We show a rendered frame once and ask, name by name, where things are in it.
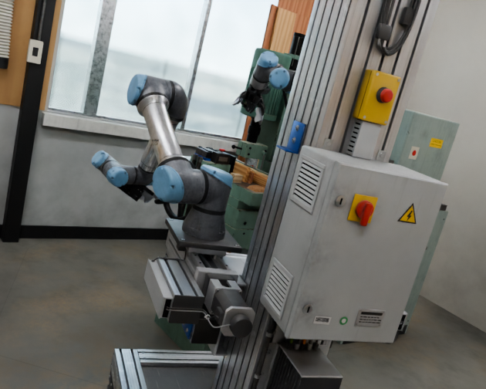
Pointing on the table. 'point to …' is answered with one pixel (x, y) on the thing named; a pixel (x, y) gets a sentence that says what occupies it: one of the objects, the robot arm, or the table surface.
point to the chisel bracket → (251, 150)
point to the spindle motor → (272, 99)
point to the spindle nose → (253, 131)
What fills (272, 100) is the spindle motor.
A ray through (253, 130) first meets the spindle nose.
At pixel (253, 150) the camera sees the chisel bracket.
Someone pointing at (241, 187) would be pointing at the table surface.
